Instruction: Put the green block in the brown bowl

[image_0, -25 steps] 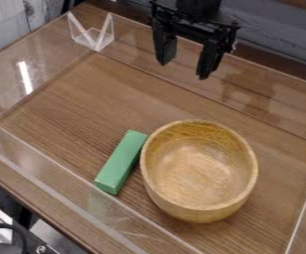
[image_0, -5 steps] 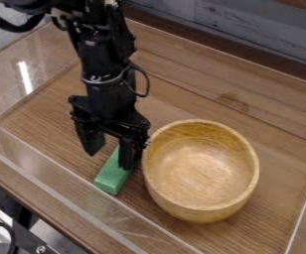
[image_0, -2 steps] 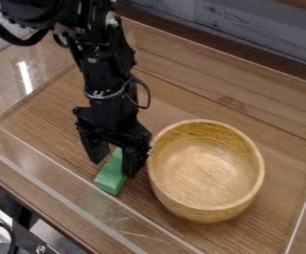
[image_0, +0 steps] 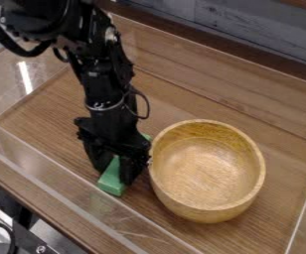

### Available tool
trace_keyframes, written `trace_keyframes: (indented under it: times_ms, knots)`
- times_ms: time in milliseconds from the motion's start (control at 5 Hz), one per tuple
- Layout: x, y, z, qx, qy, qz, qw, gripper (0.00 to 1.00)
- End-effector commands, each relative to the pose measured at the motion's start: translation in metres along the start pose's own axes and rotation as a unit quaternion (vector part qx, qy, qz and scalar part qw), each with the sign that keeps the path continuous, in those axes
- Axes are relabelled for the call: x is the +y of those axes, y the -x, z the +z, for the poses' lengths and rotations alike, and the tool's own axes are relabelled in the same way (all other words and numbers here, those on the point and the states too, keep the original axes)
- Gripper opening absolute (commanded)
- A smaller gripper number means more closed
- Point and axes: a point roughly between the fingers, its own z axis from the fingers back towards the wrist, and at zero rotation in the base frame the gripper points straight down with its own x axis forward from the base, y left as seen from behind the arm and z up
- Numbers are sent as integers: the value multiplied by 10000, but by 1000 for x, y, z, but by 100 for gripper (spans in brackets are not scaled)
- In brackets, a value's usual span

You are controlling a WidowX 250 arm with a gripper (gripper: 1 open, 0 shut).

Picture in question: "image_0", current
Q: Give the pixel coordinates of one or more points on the black metal table frame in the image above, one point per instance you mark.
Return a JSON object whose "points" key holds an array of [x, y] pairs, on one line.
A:
{"points": [[25, 234]]}

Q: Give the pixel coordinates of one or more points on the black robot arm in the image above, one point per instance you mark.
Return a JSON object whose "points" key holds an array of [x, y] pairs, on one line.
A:
{"points": [[78, 32]]}

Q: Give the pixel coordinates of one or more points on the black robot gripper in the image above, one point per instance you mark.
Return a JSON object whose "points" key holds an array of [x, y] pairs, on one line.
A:
{"points": [[111, 125]]}

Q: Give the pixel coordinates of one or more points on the green rectangular block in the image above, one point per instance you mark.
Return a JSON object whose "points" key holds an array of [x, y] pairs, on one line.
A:
{"points": [[111, 180]]}

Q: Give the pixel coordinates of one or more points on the brown wooden bowl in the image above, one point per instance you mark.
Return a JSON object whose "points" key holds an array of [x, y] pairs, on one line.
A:
{"points": [[206, 170]]}

